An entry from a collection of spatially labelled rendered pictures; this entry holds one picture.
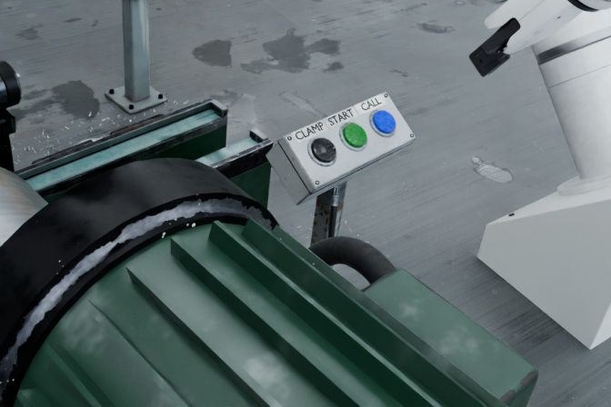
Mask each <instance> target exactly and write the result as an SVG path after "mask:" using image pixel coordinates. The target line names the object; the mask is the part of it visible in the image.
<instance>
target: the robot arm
mask: <svg viewBox="0 0 611 407"><path fill-rule="evenodd" d="M484 25H485V26H486V27H487V29H491V28H495V27H498V26H501V25H502V26H501V27H500V28H499V29H498V30H497V31H496V32H495V33H494V34H493V35H492V36H490V37H489V38H488V39H487V40H486V41H484V42H483V43H482V44H481V45H480V46H479V47H478V48H477V49H476V50H475V51H474V52H473V53H471V54H470V55H469V59H470V60H471V62H472V63H473V65H474V66H475V68H476V70H477V71H478V73H480V75H481V76H483V77H484V76H487V75H488V74H492V73H493V72H494V71H495V70H496V69H497V68H498V67H500V66H501V65H502V64H503V63H505V62H506V61H507V60H508V59H510V58H511V56H510V55H512V54H514V53H516V52H517V51H519V50H522V49H524V48H526V47H528V46H530V45H531V47H532V50H533V52H534V55H535V58H536V61H537V64H538V67H539V69H540V72H541V75H542V76H543V79H544V82H545V84H546V88H547V91H548V93H549V96H550V98H551V101H552V104H553V106H554V108H555V111H556V115H557V118H558V120H559V123H560V125H561V128H562V130H563V133H564V136H565V138H566V142H567V144H568V147H569V150H570V152H571V154H572V157H573V159H574V162H575V165H576V169H577V171H578V174H579V176H577V177H575V178H573V179H570V180H568V181H566V182H565V183H563V184H561V185H559V186H558V187H557V190H558V192H559V195H562V196H569V195H575V194H583V193H587V192H591V191H594V190H598V189H602V188H605V187H608V186H611V0H508V1H506V2H505V3H504V4H503V5H501V6H500V7H499V8H498V9H496V10H495V12H494V13H493V14H491V15H490V16H489V17H488V18H486V20H485V22H484Z"/></svg>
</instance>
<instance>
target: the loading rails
mask: <svg viewBox="0 0 611 407"><path fill-rule="evenodd" d="M227 115H228V108H226V107H225V106H224V105H222V104H220V103H219V102H218V101H216V100H214V99H213V98H211V97H210V98H207V99H205V100H203V101H200V102H198V103H195V104H191V105H189V106H186V107H184V108H181V109H178V110H176V111H173V112H171V113H169V114H164V115H162V116H159V117H157V118H155V119H152V120H150V121H147V122H144V123H142V124H138V125H136V126H133V127H130V128H128V129H125V130H123V131H121V132H118V133H115V134H111V135H108V136H107V137H104V138H101V139H99V140H96V141H93V142H92V143H89V144H85V145H82V146H79V147H77V148H75V149H73V150H70V151H67V152H65V153H62V154H59V155H56V156H53V157H51V158H48V159H45V160H44V161H41V162H38V163H36V164H31V165H29V166H27V167H24V168H22V169H19V170H16V171H14V172H12V173H14V174H16V175H18V176H19V177H21V178H22V179H23V180H25V181H26V182H27V183H28V184H29V185H30V186H31V187H32V188H33V189H34V190H35V191H36V192H37V193H38V194H39V195H40V196H41V197H42V198H43V199H44V200H46V201H47V202H48V203H50V202H52V201H53V200H54V199H56V198H57V197H59V196H60V195H62V194H64V193H66V192H67V191H69V190H71V189H72V188H74V187H75V186H77V185H78V184H80V183H82V182H85V181H87V180H89V179H91V178H93V177H95V176H97V175H99V174H101V173H103V172H105V171H108V170H111V169H115V168H117V167H120V166H123V165H126V164H130V163H134V162H139V161H144V160H150V159H155V158H183V159H187V160H192V161H198V162H200V163H203V164H206V165H208V166H211V167H213V168H215V169H216V170H217V171H218V172H220V173H221V174H222V175H224V176H225V177H226V178H228V179H229V180H230V181H231V182H233V183H234V184H235V185H237V186H238V187H239V188H241V189H242V190H243V191H244V192H246V193H247V194H249V195H250V196H251V197H252V198H254V199H255V200H256V201H257V202H259V203H260V204H262V205H263V206H264V207H265V208H266V209H267V205H268V195H269V184H270V175H271V164H270V163H269V161H268V160H267V158H266V156H265V155H266V154H267V153H268V152H269V151H270V150H271V148H272V147H273V146H274V142H273V141H271V140H270V139H268V137H267V136H266V135H265V134H263V133H261V132H260V131H259V130H257V129H256V128H253V129H251V130H250V135H249V136H250V137H247V138H246V139H244V140H241V141H239V142H237V143H234V144H231V145H228V146H226V130H227Z"/></svg>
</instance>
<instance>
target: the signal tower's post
mask: <svg viewBox="0 0 611 407"><path fill-rule="evenodd" d="M122 13H123V41H124V69H125V85H124V86H121V87H118V88H116V89H110V90H109V91H107V92H105V96H107V97H108V98H109V99H110V100H112V101H113V102H114V103H115V104H117V105H118V106H119V107H121V108H122V109H123V110H124V111H126V112H127V113H128V114H135V113H138V112H140V111H143V110H145V109H147V108H150V107H153V106H156V105H158V104H162V103H165V102H167V101H168V99H167V98H166V97H164V96H163V95H162V94H160V93H159V92H157V91H156V90H155V89H154V88H153V87H152V86H150V71H149V0H122Z"/></svg>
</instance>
